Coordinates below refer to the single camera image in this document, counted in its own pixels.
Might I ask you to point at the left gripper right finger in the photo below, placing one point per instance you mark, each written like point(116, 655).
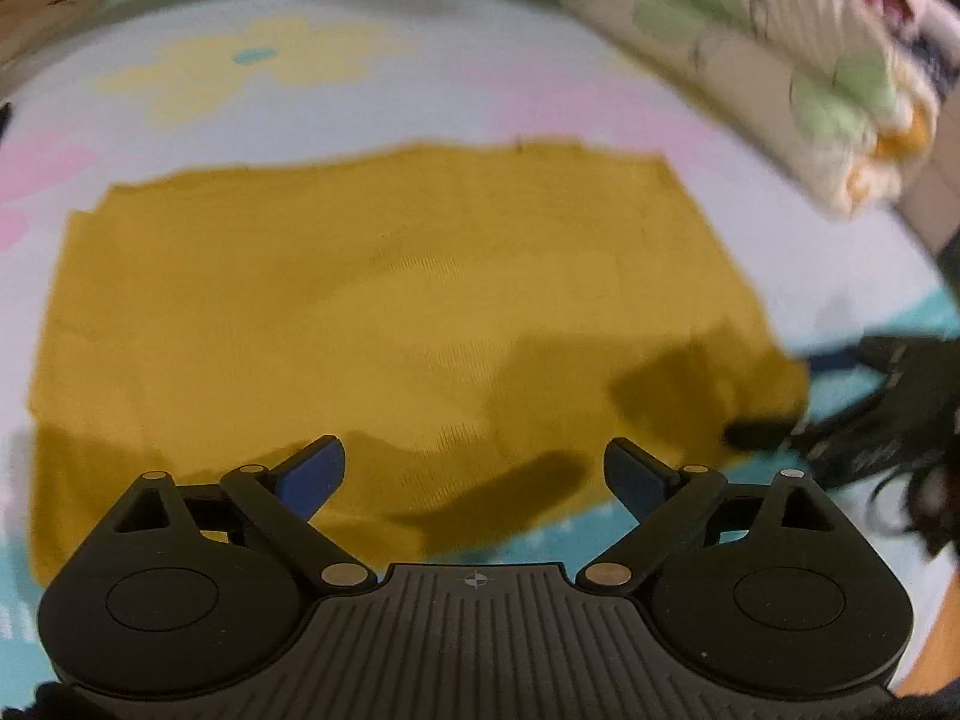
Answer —
point(671, 509)

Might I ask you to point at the floral white pillow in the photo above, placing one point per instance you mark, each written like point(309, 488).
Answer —
point(844, 94)

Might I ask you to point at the mustard yellow knit garment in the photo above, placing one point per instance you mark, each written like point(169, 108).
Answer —
point(473, 323)

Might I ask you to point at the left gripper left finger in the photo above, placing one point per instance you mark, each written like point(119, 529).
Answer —
point(279, 502)

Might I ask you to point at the floral bed sheet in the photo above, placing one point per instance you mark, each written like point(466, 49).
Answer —
point(160, 87)

